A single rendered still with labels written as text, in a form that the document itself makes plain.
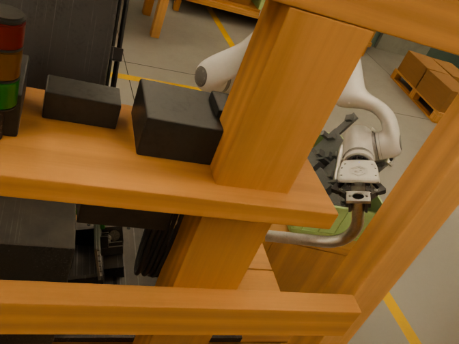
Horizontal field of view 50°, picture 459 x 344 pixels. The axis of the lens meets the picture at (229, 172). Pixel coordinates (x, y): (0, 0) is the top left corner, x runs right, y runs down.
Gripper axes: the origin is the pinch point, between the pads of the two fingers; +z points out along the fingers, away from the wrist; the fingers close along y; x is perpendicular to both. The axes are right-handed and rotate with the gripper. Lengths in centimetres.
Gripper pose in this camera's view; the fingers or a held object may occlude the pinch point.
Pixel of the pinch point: (358, 202)
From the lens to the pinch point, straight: 120.9
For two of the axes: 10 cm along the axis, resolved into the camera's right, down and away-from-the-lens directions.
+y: 9.7, 0.1, -2.5
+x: 1.3, 8.3, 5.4
